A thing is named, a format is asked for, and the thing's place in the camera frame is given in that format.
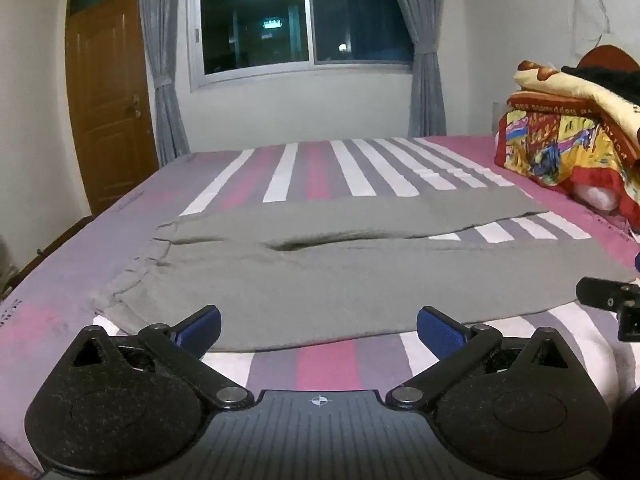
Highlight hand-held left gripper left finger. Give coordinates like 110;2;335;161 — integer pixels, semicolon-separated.
70;304;256;408

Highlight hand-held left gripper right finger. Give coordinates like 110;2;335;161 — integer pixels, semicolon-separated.
387;306;571;408

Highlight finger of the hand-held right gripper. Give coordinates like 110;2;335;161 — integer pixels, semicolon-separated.
576;276;640;343

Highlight grey pants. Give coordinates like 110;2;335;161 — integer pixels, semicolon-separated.
92;191;638;353

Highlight white pillow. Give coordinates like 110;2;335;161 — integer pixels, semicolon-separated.
572;182;622;212

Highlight colourful printed blanket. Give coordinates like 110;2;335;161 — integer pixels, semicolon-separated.
494;91;640;222

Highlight striped bed sheet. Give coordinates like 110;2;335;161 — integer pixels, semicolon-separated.
0;135;640;477

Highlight black cloth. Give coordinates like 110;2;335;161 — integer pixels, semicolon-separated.
561;64;640;107

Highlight cream printed blanket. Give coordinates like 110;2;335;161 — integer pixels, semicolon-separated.
514;60;640;145

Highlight brown wooden door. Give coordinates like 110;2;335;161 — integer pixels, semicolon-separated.
65;0;160;216

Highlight red-brown wooden headboard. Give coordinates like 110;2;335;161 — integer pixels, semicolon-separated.
575;44;640;72

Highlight grey curtain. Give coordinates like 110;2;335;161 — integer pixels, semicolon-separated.
137;0;192;168
384;0;447;137

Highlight sliding glass window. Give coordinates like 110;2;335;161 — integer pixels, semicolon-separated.
187;0;417;92

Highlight dark wooden bed frame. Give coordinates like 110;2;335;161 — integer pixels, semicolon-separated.
0;215;96;301

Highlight white wall cable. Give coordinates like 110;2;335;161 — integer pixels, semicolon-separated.
567;0;615;57

